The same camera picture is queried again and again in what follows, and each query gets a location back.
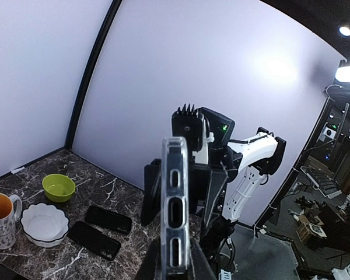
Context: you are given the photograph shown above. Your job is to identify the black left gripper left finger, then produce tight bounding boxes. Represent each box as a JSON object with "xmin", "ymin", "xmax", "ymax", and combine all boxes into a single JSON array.
[{"xmin": 135, "ymin": 237, "xmax": 163, "ymax": 280}]

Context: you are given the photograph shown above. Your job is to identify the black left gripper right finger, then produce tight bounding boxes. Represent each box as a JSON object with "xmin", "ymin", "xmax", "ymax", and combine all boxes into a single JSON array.
[{"xmin": 188, "ymin": 240, "xmax": 216, "ymax": 280}]

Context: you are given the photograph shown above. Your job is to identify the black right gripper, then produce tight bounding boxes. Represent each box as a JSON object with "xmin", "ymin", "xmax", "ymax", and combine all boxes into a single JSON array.
[{"xmin": 140, "ymin": 157, "xmax": 242, "ymax": 236}]

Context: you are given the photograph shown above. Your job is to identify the clear magsafe phone case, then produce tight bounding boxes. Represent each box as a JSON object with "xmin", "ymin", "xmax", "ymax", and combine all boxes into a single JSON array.
[{"xmin": 160, "ymin": 136, "xmax": 190, "ymax": 279}]

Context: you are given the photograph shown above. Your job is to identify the black phone case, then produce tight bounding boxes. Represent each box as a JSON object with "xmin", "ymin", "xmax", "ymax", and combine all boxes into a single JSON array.
[
  {"xmin": 68, "ymin": 221, "xmax": 121, "ymax": 261},
  {"xmin": 85, "ymin": 205, "xmax": 132, "ymax": 235}
]

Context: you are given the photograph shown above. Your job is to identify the black phone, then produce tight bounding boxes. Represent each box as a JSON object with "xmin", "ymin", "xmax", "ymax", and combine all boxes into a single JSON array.
[{"xmin": 0, "ymin": 263, "xmax": 28, "ymax": 280}]

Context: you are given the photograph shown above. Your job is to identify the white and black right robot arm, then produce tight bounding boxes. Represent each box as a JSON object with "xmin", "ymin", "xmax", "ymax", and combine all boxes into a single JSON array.
[{"xmin": 141, "ymin": 104, "xmax": 286, "ymax": 236}]

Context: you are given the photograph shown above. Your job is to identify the white scalloped ceramic dish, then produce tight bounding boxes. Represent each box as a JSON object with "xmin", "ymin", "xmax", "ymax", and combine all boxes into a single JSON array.
[{"xmin": 20, "ymin": 203, "xmax": 69, "ymax": 248}]

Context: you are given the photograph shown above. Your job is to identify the lime green bowl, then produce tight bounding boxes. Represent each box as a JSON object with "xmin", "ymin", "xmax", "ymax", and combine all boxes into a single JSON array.
[{"xmin": 42, "ymin": 174, "xmax": 76, "ymax": 203}]

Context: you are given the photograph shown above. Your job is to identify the white spotted mug orange inside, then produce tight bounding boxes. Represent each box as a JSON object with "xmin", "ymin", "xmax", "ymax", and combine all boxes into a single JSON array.
[{"xmin": 0, "ymin": 193, "xmax": 23, "ymax": 250}]

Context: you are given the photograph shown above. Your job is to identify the white slotted cable duct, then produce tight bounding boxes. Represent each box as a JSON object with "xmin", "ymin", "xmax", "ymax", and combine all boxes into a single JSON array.
[{"xmin": 218, "ymin": 269, "xmax": 232, "ymax": 280}]

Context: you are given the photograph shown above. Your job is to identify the black right frame post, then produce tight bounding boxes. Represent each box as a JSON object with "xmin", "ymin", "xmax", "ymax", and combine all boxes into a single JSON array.
[{"xmin": 64, "ymin": 0, "xmax": 123, "ymax": 151}]

